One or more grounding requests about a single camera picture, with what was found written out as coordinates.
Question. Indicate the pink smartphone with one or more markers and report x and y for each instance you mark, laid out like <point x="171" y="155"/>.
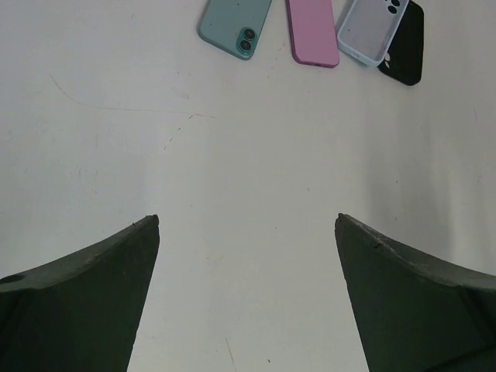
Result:
<point x="312" y="32"/>

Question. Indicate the black phone case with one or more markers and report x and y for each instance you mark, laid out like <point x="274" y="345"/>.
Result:
<point x="404" y="59"/>

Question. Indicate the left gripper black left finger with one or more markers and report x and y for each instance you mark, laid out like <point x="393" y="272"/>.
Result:
<point x="80" y="312"/>

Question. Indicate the teal smartphone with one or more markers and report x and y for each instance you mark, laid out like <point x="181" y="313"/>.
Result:
<point x="234" y="26"/>

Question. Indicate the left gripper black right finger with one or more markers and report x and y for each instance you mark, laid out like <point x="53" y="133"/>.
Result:
<point x="414" y="311"/>

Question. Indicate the light blue phone case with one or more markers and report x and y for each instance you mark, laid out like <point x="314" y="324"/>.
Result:
<point x="367" y="29"/>

